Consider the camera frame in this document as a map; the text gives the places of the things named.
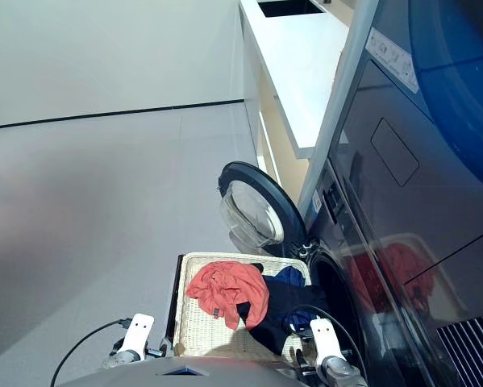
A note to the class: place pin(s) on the silver robot torso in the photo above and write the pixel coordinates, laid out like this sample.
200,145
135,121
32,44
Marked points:
184,373

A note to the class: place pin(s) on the pale woven laundry basket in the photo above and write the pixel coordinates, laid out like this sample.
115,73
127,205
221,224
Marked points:
201,322

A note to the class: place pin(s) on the dark recessed sink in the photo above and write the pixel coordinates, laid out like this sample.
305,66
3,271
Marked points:
289,8

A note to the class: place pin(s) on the grey front-load washing machine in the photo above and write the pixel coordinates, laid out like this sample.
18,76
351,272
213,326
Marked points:
386,242

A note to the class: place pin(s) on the blue white rectangular label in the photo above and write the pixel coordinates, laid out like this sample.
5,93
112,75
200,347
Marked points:
316,200

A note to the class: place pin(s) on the white counter cabinet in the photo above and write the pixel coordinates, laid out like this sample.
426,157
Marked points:
297,60

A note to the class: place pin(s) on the round glass washer door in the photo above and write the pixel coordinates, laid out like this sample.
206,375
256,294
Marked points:
249,217

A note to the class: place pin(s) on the orange garment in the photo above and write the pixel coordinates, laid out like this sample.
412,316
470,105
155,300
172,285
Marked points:
229,286

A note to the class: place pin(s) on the black ribbed vent grille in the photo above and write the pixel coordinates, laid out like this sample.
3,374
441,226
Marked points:
471,354

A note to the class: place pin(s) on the black garment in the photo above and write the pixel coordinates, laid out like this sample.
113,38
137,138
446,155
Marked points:
281,298

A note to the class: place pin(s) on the dark blue garment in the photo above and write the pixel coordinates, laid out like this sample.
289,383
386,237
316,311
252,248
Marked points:
289,276

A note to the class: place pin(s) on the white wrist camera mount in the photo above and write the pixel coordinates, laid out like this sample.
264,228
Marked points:
138,330
323,338

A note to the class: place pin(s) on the black rubber door gasket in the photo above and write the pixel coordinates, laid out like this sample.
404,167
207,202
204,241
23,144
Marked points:
326,274

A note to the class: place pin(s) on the white pictogram instruction sticker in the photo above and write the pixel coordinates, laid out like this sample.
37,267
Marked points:
392,58

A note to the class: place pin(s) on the silver door hinge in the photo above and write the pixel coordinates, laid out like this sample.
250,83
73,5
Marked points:
305,250

